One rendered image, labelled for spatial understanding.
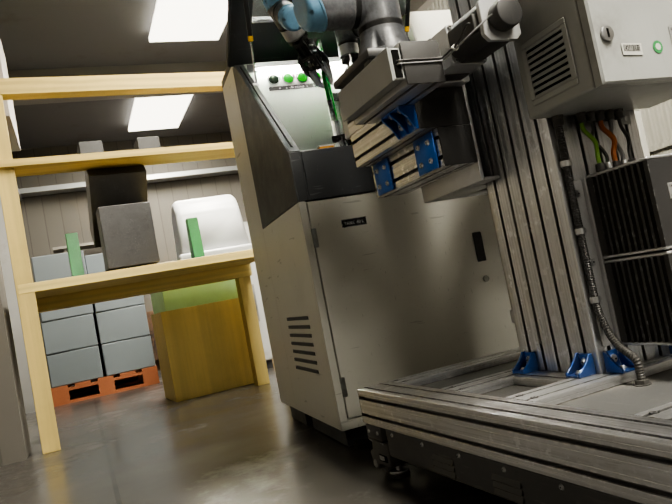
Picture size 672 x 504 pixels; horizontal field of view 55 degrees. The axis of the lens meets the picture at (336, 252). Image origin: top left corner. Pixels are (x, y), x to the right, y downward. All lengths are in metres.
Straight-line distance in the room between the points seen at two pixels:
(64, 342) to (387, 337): 4.17
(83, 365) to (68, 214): 3.34
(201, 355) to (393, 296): 2.39
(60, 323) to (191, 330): 1.88
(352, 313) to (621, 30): 1.15
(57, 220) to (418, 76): 7.77
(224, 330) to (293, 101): 2.04
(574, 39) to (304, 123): 1.56
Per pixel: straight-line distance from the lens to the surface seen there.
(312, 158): 2.08
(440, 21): 2.86
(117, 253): 3.61
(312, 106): 2.73
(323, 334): 2.02
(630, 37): 1.35
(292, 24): 2.06
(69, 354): 5.93
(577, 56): 1.31
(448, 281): 2.19
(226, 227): 5.25
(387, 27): 1.71
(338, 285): 2.04
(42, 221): 8.88
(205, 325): 4.31
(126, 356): 5.94
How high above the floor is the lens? 0.50
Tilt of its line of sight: 3 degrees up
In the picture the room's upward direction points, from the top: 11 degrees counter-clockwise
